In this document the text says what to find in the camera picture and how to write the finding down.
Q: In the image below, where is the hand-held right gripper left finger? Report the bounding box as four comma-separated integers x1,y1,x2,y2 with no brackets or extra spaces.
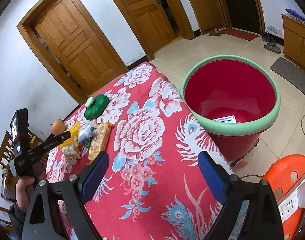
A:
22,151,110,240

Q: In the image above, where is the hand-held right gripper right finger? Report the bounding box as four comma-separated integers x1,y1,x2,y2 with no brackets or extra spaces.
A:
197,151,285,240

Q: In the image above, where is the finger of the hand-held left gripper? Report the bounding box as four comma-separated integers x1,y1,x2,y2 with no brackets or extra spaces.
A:
59,130,73,143

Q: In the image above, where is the white tissue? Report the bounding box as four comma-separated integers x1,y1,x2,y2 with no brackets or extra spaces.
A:
62,144,81,165

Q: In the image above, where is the small tin can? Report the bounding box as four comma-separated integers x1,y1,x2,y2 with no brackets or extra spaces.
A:
78,124,98,147

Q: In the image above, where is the orange snack packet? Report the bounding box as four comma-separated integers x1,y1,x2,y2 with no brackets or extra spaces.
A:
88,122,113,162

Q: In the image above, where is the red bin with green rim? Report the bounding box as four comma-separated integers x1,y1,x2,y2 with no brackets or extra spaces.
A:
180,56,281,162

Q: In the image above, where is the person's left hand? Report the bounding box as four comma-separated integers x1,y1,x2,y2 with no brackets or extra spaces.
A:
14,164,47,210

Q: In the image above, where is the red apple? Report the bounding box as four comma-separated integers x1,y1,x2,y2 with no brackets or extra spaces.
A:
51,119,66,135

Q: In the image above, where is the wooden chair with yellow cushion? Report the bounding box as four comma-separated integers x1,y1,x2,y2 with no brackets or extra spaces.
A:
26,127,49,163

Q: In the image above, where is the green pumpkin-shaped container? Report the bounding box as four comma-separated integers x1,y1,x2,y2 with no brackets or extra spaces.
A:
84,94,110,119

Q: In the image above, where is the orange plastic stool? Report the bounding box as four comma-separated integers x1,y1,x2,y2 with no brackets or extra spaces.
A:
261,154,305,240

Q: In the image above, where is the red floral tablecloth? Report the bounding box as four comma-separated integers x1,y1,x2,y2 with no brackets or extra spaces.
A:
44,61,250,240

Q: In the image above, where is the white power strip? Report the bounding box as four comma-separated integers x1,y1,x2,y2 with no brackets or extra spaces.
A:
279,194,305,223

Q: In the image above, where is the wooden door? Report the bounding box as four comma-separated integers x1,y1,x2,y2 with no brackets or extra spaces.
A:
17,0,129,104
99,0,194,60

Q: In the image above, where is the grey floor mat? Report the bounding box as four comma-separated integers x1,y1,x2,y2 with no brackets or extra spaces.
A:
270,57,305,94

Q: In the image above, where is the red doormat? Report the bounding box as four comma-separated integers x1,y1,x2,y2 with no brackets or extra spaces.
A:
219,27,260,41

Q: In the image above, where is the wooden cabinet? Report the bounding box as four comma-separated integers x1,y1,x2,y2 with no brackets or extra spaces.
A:
282,14,305,74

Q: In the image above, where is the dark metal door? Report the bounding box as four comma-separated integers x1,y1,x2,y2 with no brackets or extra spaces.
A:
210,0,265,34

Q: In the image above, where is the purple bag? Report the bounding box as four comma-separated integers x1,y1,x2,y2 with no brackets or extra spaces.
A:
286,8,305,22

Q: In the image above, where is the wooden wall panel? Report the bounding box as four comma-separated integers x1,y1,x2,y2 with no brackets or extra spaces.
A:
186,0,226,34

